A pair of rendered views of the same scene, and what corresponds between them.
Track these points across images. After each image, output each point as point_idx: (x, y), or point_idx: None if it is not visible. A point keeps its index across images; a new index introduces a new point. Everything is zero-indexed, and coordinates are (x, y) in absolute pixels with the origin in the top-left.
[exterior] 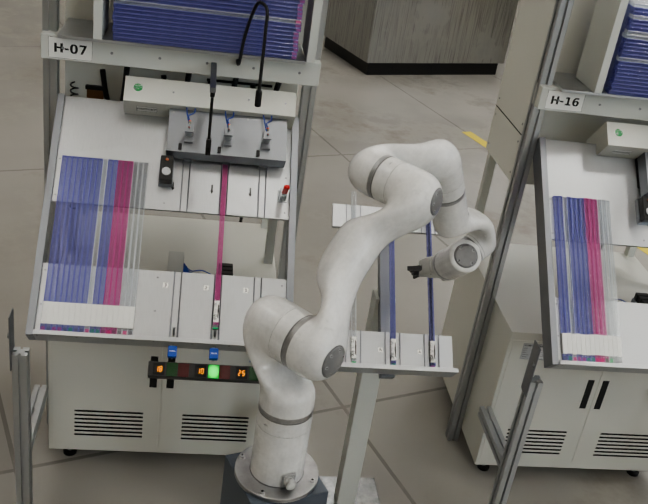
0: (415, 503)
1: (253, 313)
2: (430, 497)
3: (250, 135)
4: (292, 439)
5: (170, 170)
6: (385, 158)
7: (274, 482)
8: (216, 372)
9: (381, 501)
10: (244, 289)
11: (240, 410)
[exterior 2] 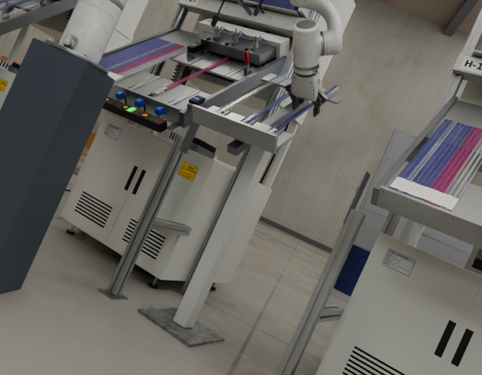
0: (237, 361)
1: None
2: (254, 370)
3: (249, 45)
4: (85, 4)
5: (195, 45)
6: None
7: (62, 41)
8: (132, 110)
9: (212, 344)
10: (186, 91)
11: None
